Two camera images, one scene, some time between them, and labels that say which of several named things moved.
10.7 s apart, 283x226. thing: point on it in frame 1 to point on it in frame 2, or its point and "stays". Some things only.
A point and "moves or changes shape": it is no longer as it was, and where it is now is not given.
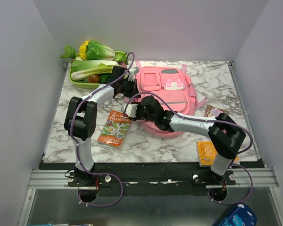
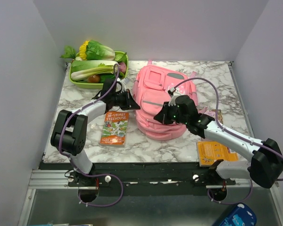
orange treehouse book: (115, 130) stays
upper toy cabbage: (95, 51) stays
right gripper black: (137, 117) to (162, 116)
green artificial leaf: (70, 52) stays
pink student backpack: (173, 90) moves or changes shape
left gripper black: (134, 89) to (130, 102)
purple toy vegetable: (122, 64) stays
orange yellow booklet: (207, 153) stays
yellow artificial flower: (82, 48) stays
